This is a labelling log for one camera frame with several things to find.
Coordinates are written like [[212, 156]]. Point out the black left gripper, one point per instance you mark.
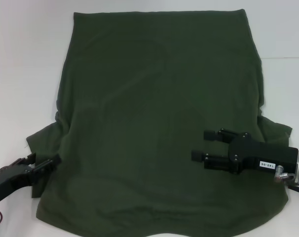
[[9, 180]]

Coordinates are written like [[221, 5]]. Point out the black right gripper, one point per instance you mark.
[[263, 155]]

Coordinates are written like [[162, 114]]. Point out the dark green shirt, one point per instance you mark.
[[152, 111]]

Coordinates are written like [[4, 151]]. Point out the right gripper silver plug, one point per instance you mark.
[[279, 174]]

